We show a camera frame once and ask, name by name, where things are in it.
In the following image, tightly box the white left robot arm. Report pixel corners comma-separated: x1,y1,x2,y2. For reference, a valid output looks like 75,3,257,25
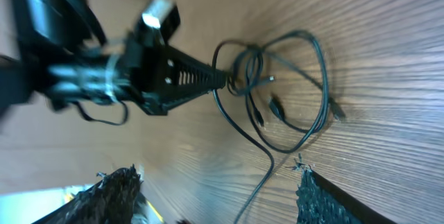
1,0,226,116

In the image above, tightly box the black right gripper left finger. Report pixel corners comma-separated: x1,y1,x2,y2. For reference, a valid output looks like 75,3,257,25
34,166,142,224

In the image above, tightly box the black audio jack cable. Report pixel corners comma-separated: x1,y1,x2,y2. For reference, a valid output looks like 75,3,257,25
211,40,275,224

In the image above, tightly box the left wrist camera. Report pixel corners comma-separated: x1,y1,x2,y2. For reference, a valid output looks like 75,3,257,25
137,0,181,44

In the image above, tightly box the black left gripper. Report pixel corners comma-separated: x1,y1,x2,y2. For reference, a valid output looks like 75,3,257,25
48,34,226,115

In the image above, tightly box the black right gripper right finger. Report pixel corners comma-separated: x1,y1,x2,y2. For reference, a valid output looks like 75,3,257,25
296,164,394,224

